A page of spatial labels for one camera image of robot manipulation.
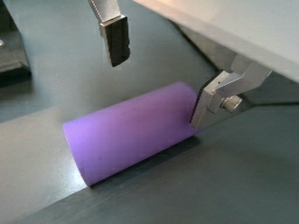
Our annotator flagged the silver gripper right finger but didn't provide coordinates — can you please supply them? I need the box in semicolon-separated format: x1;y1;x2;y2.
190;54;273;130

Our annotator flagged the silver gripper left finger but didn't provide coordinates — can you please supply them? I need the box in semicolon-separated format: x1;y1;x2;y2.
88;0;131;67

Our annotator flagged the purple cylinder block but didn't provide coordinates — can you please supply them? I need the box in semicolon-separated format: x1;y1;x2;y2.
63;82;198;186

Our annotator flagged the dark grey cradle stand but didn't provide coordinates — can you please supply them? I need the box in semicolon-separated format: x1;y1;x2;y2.
0;0;31;80

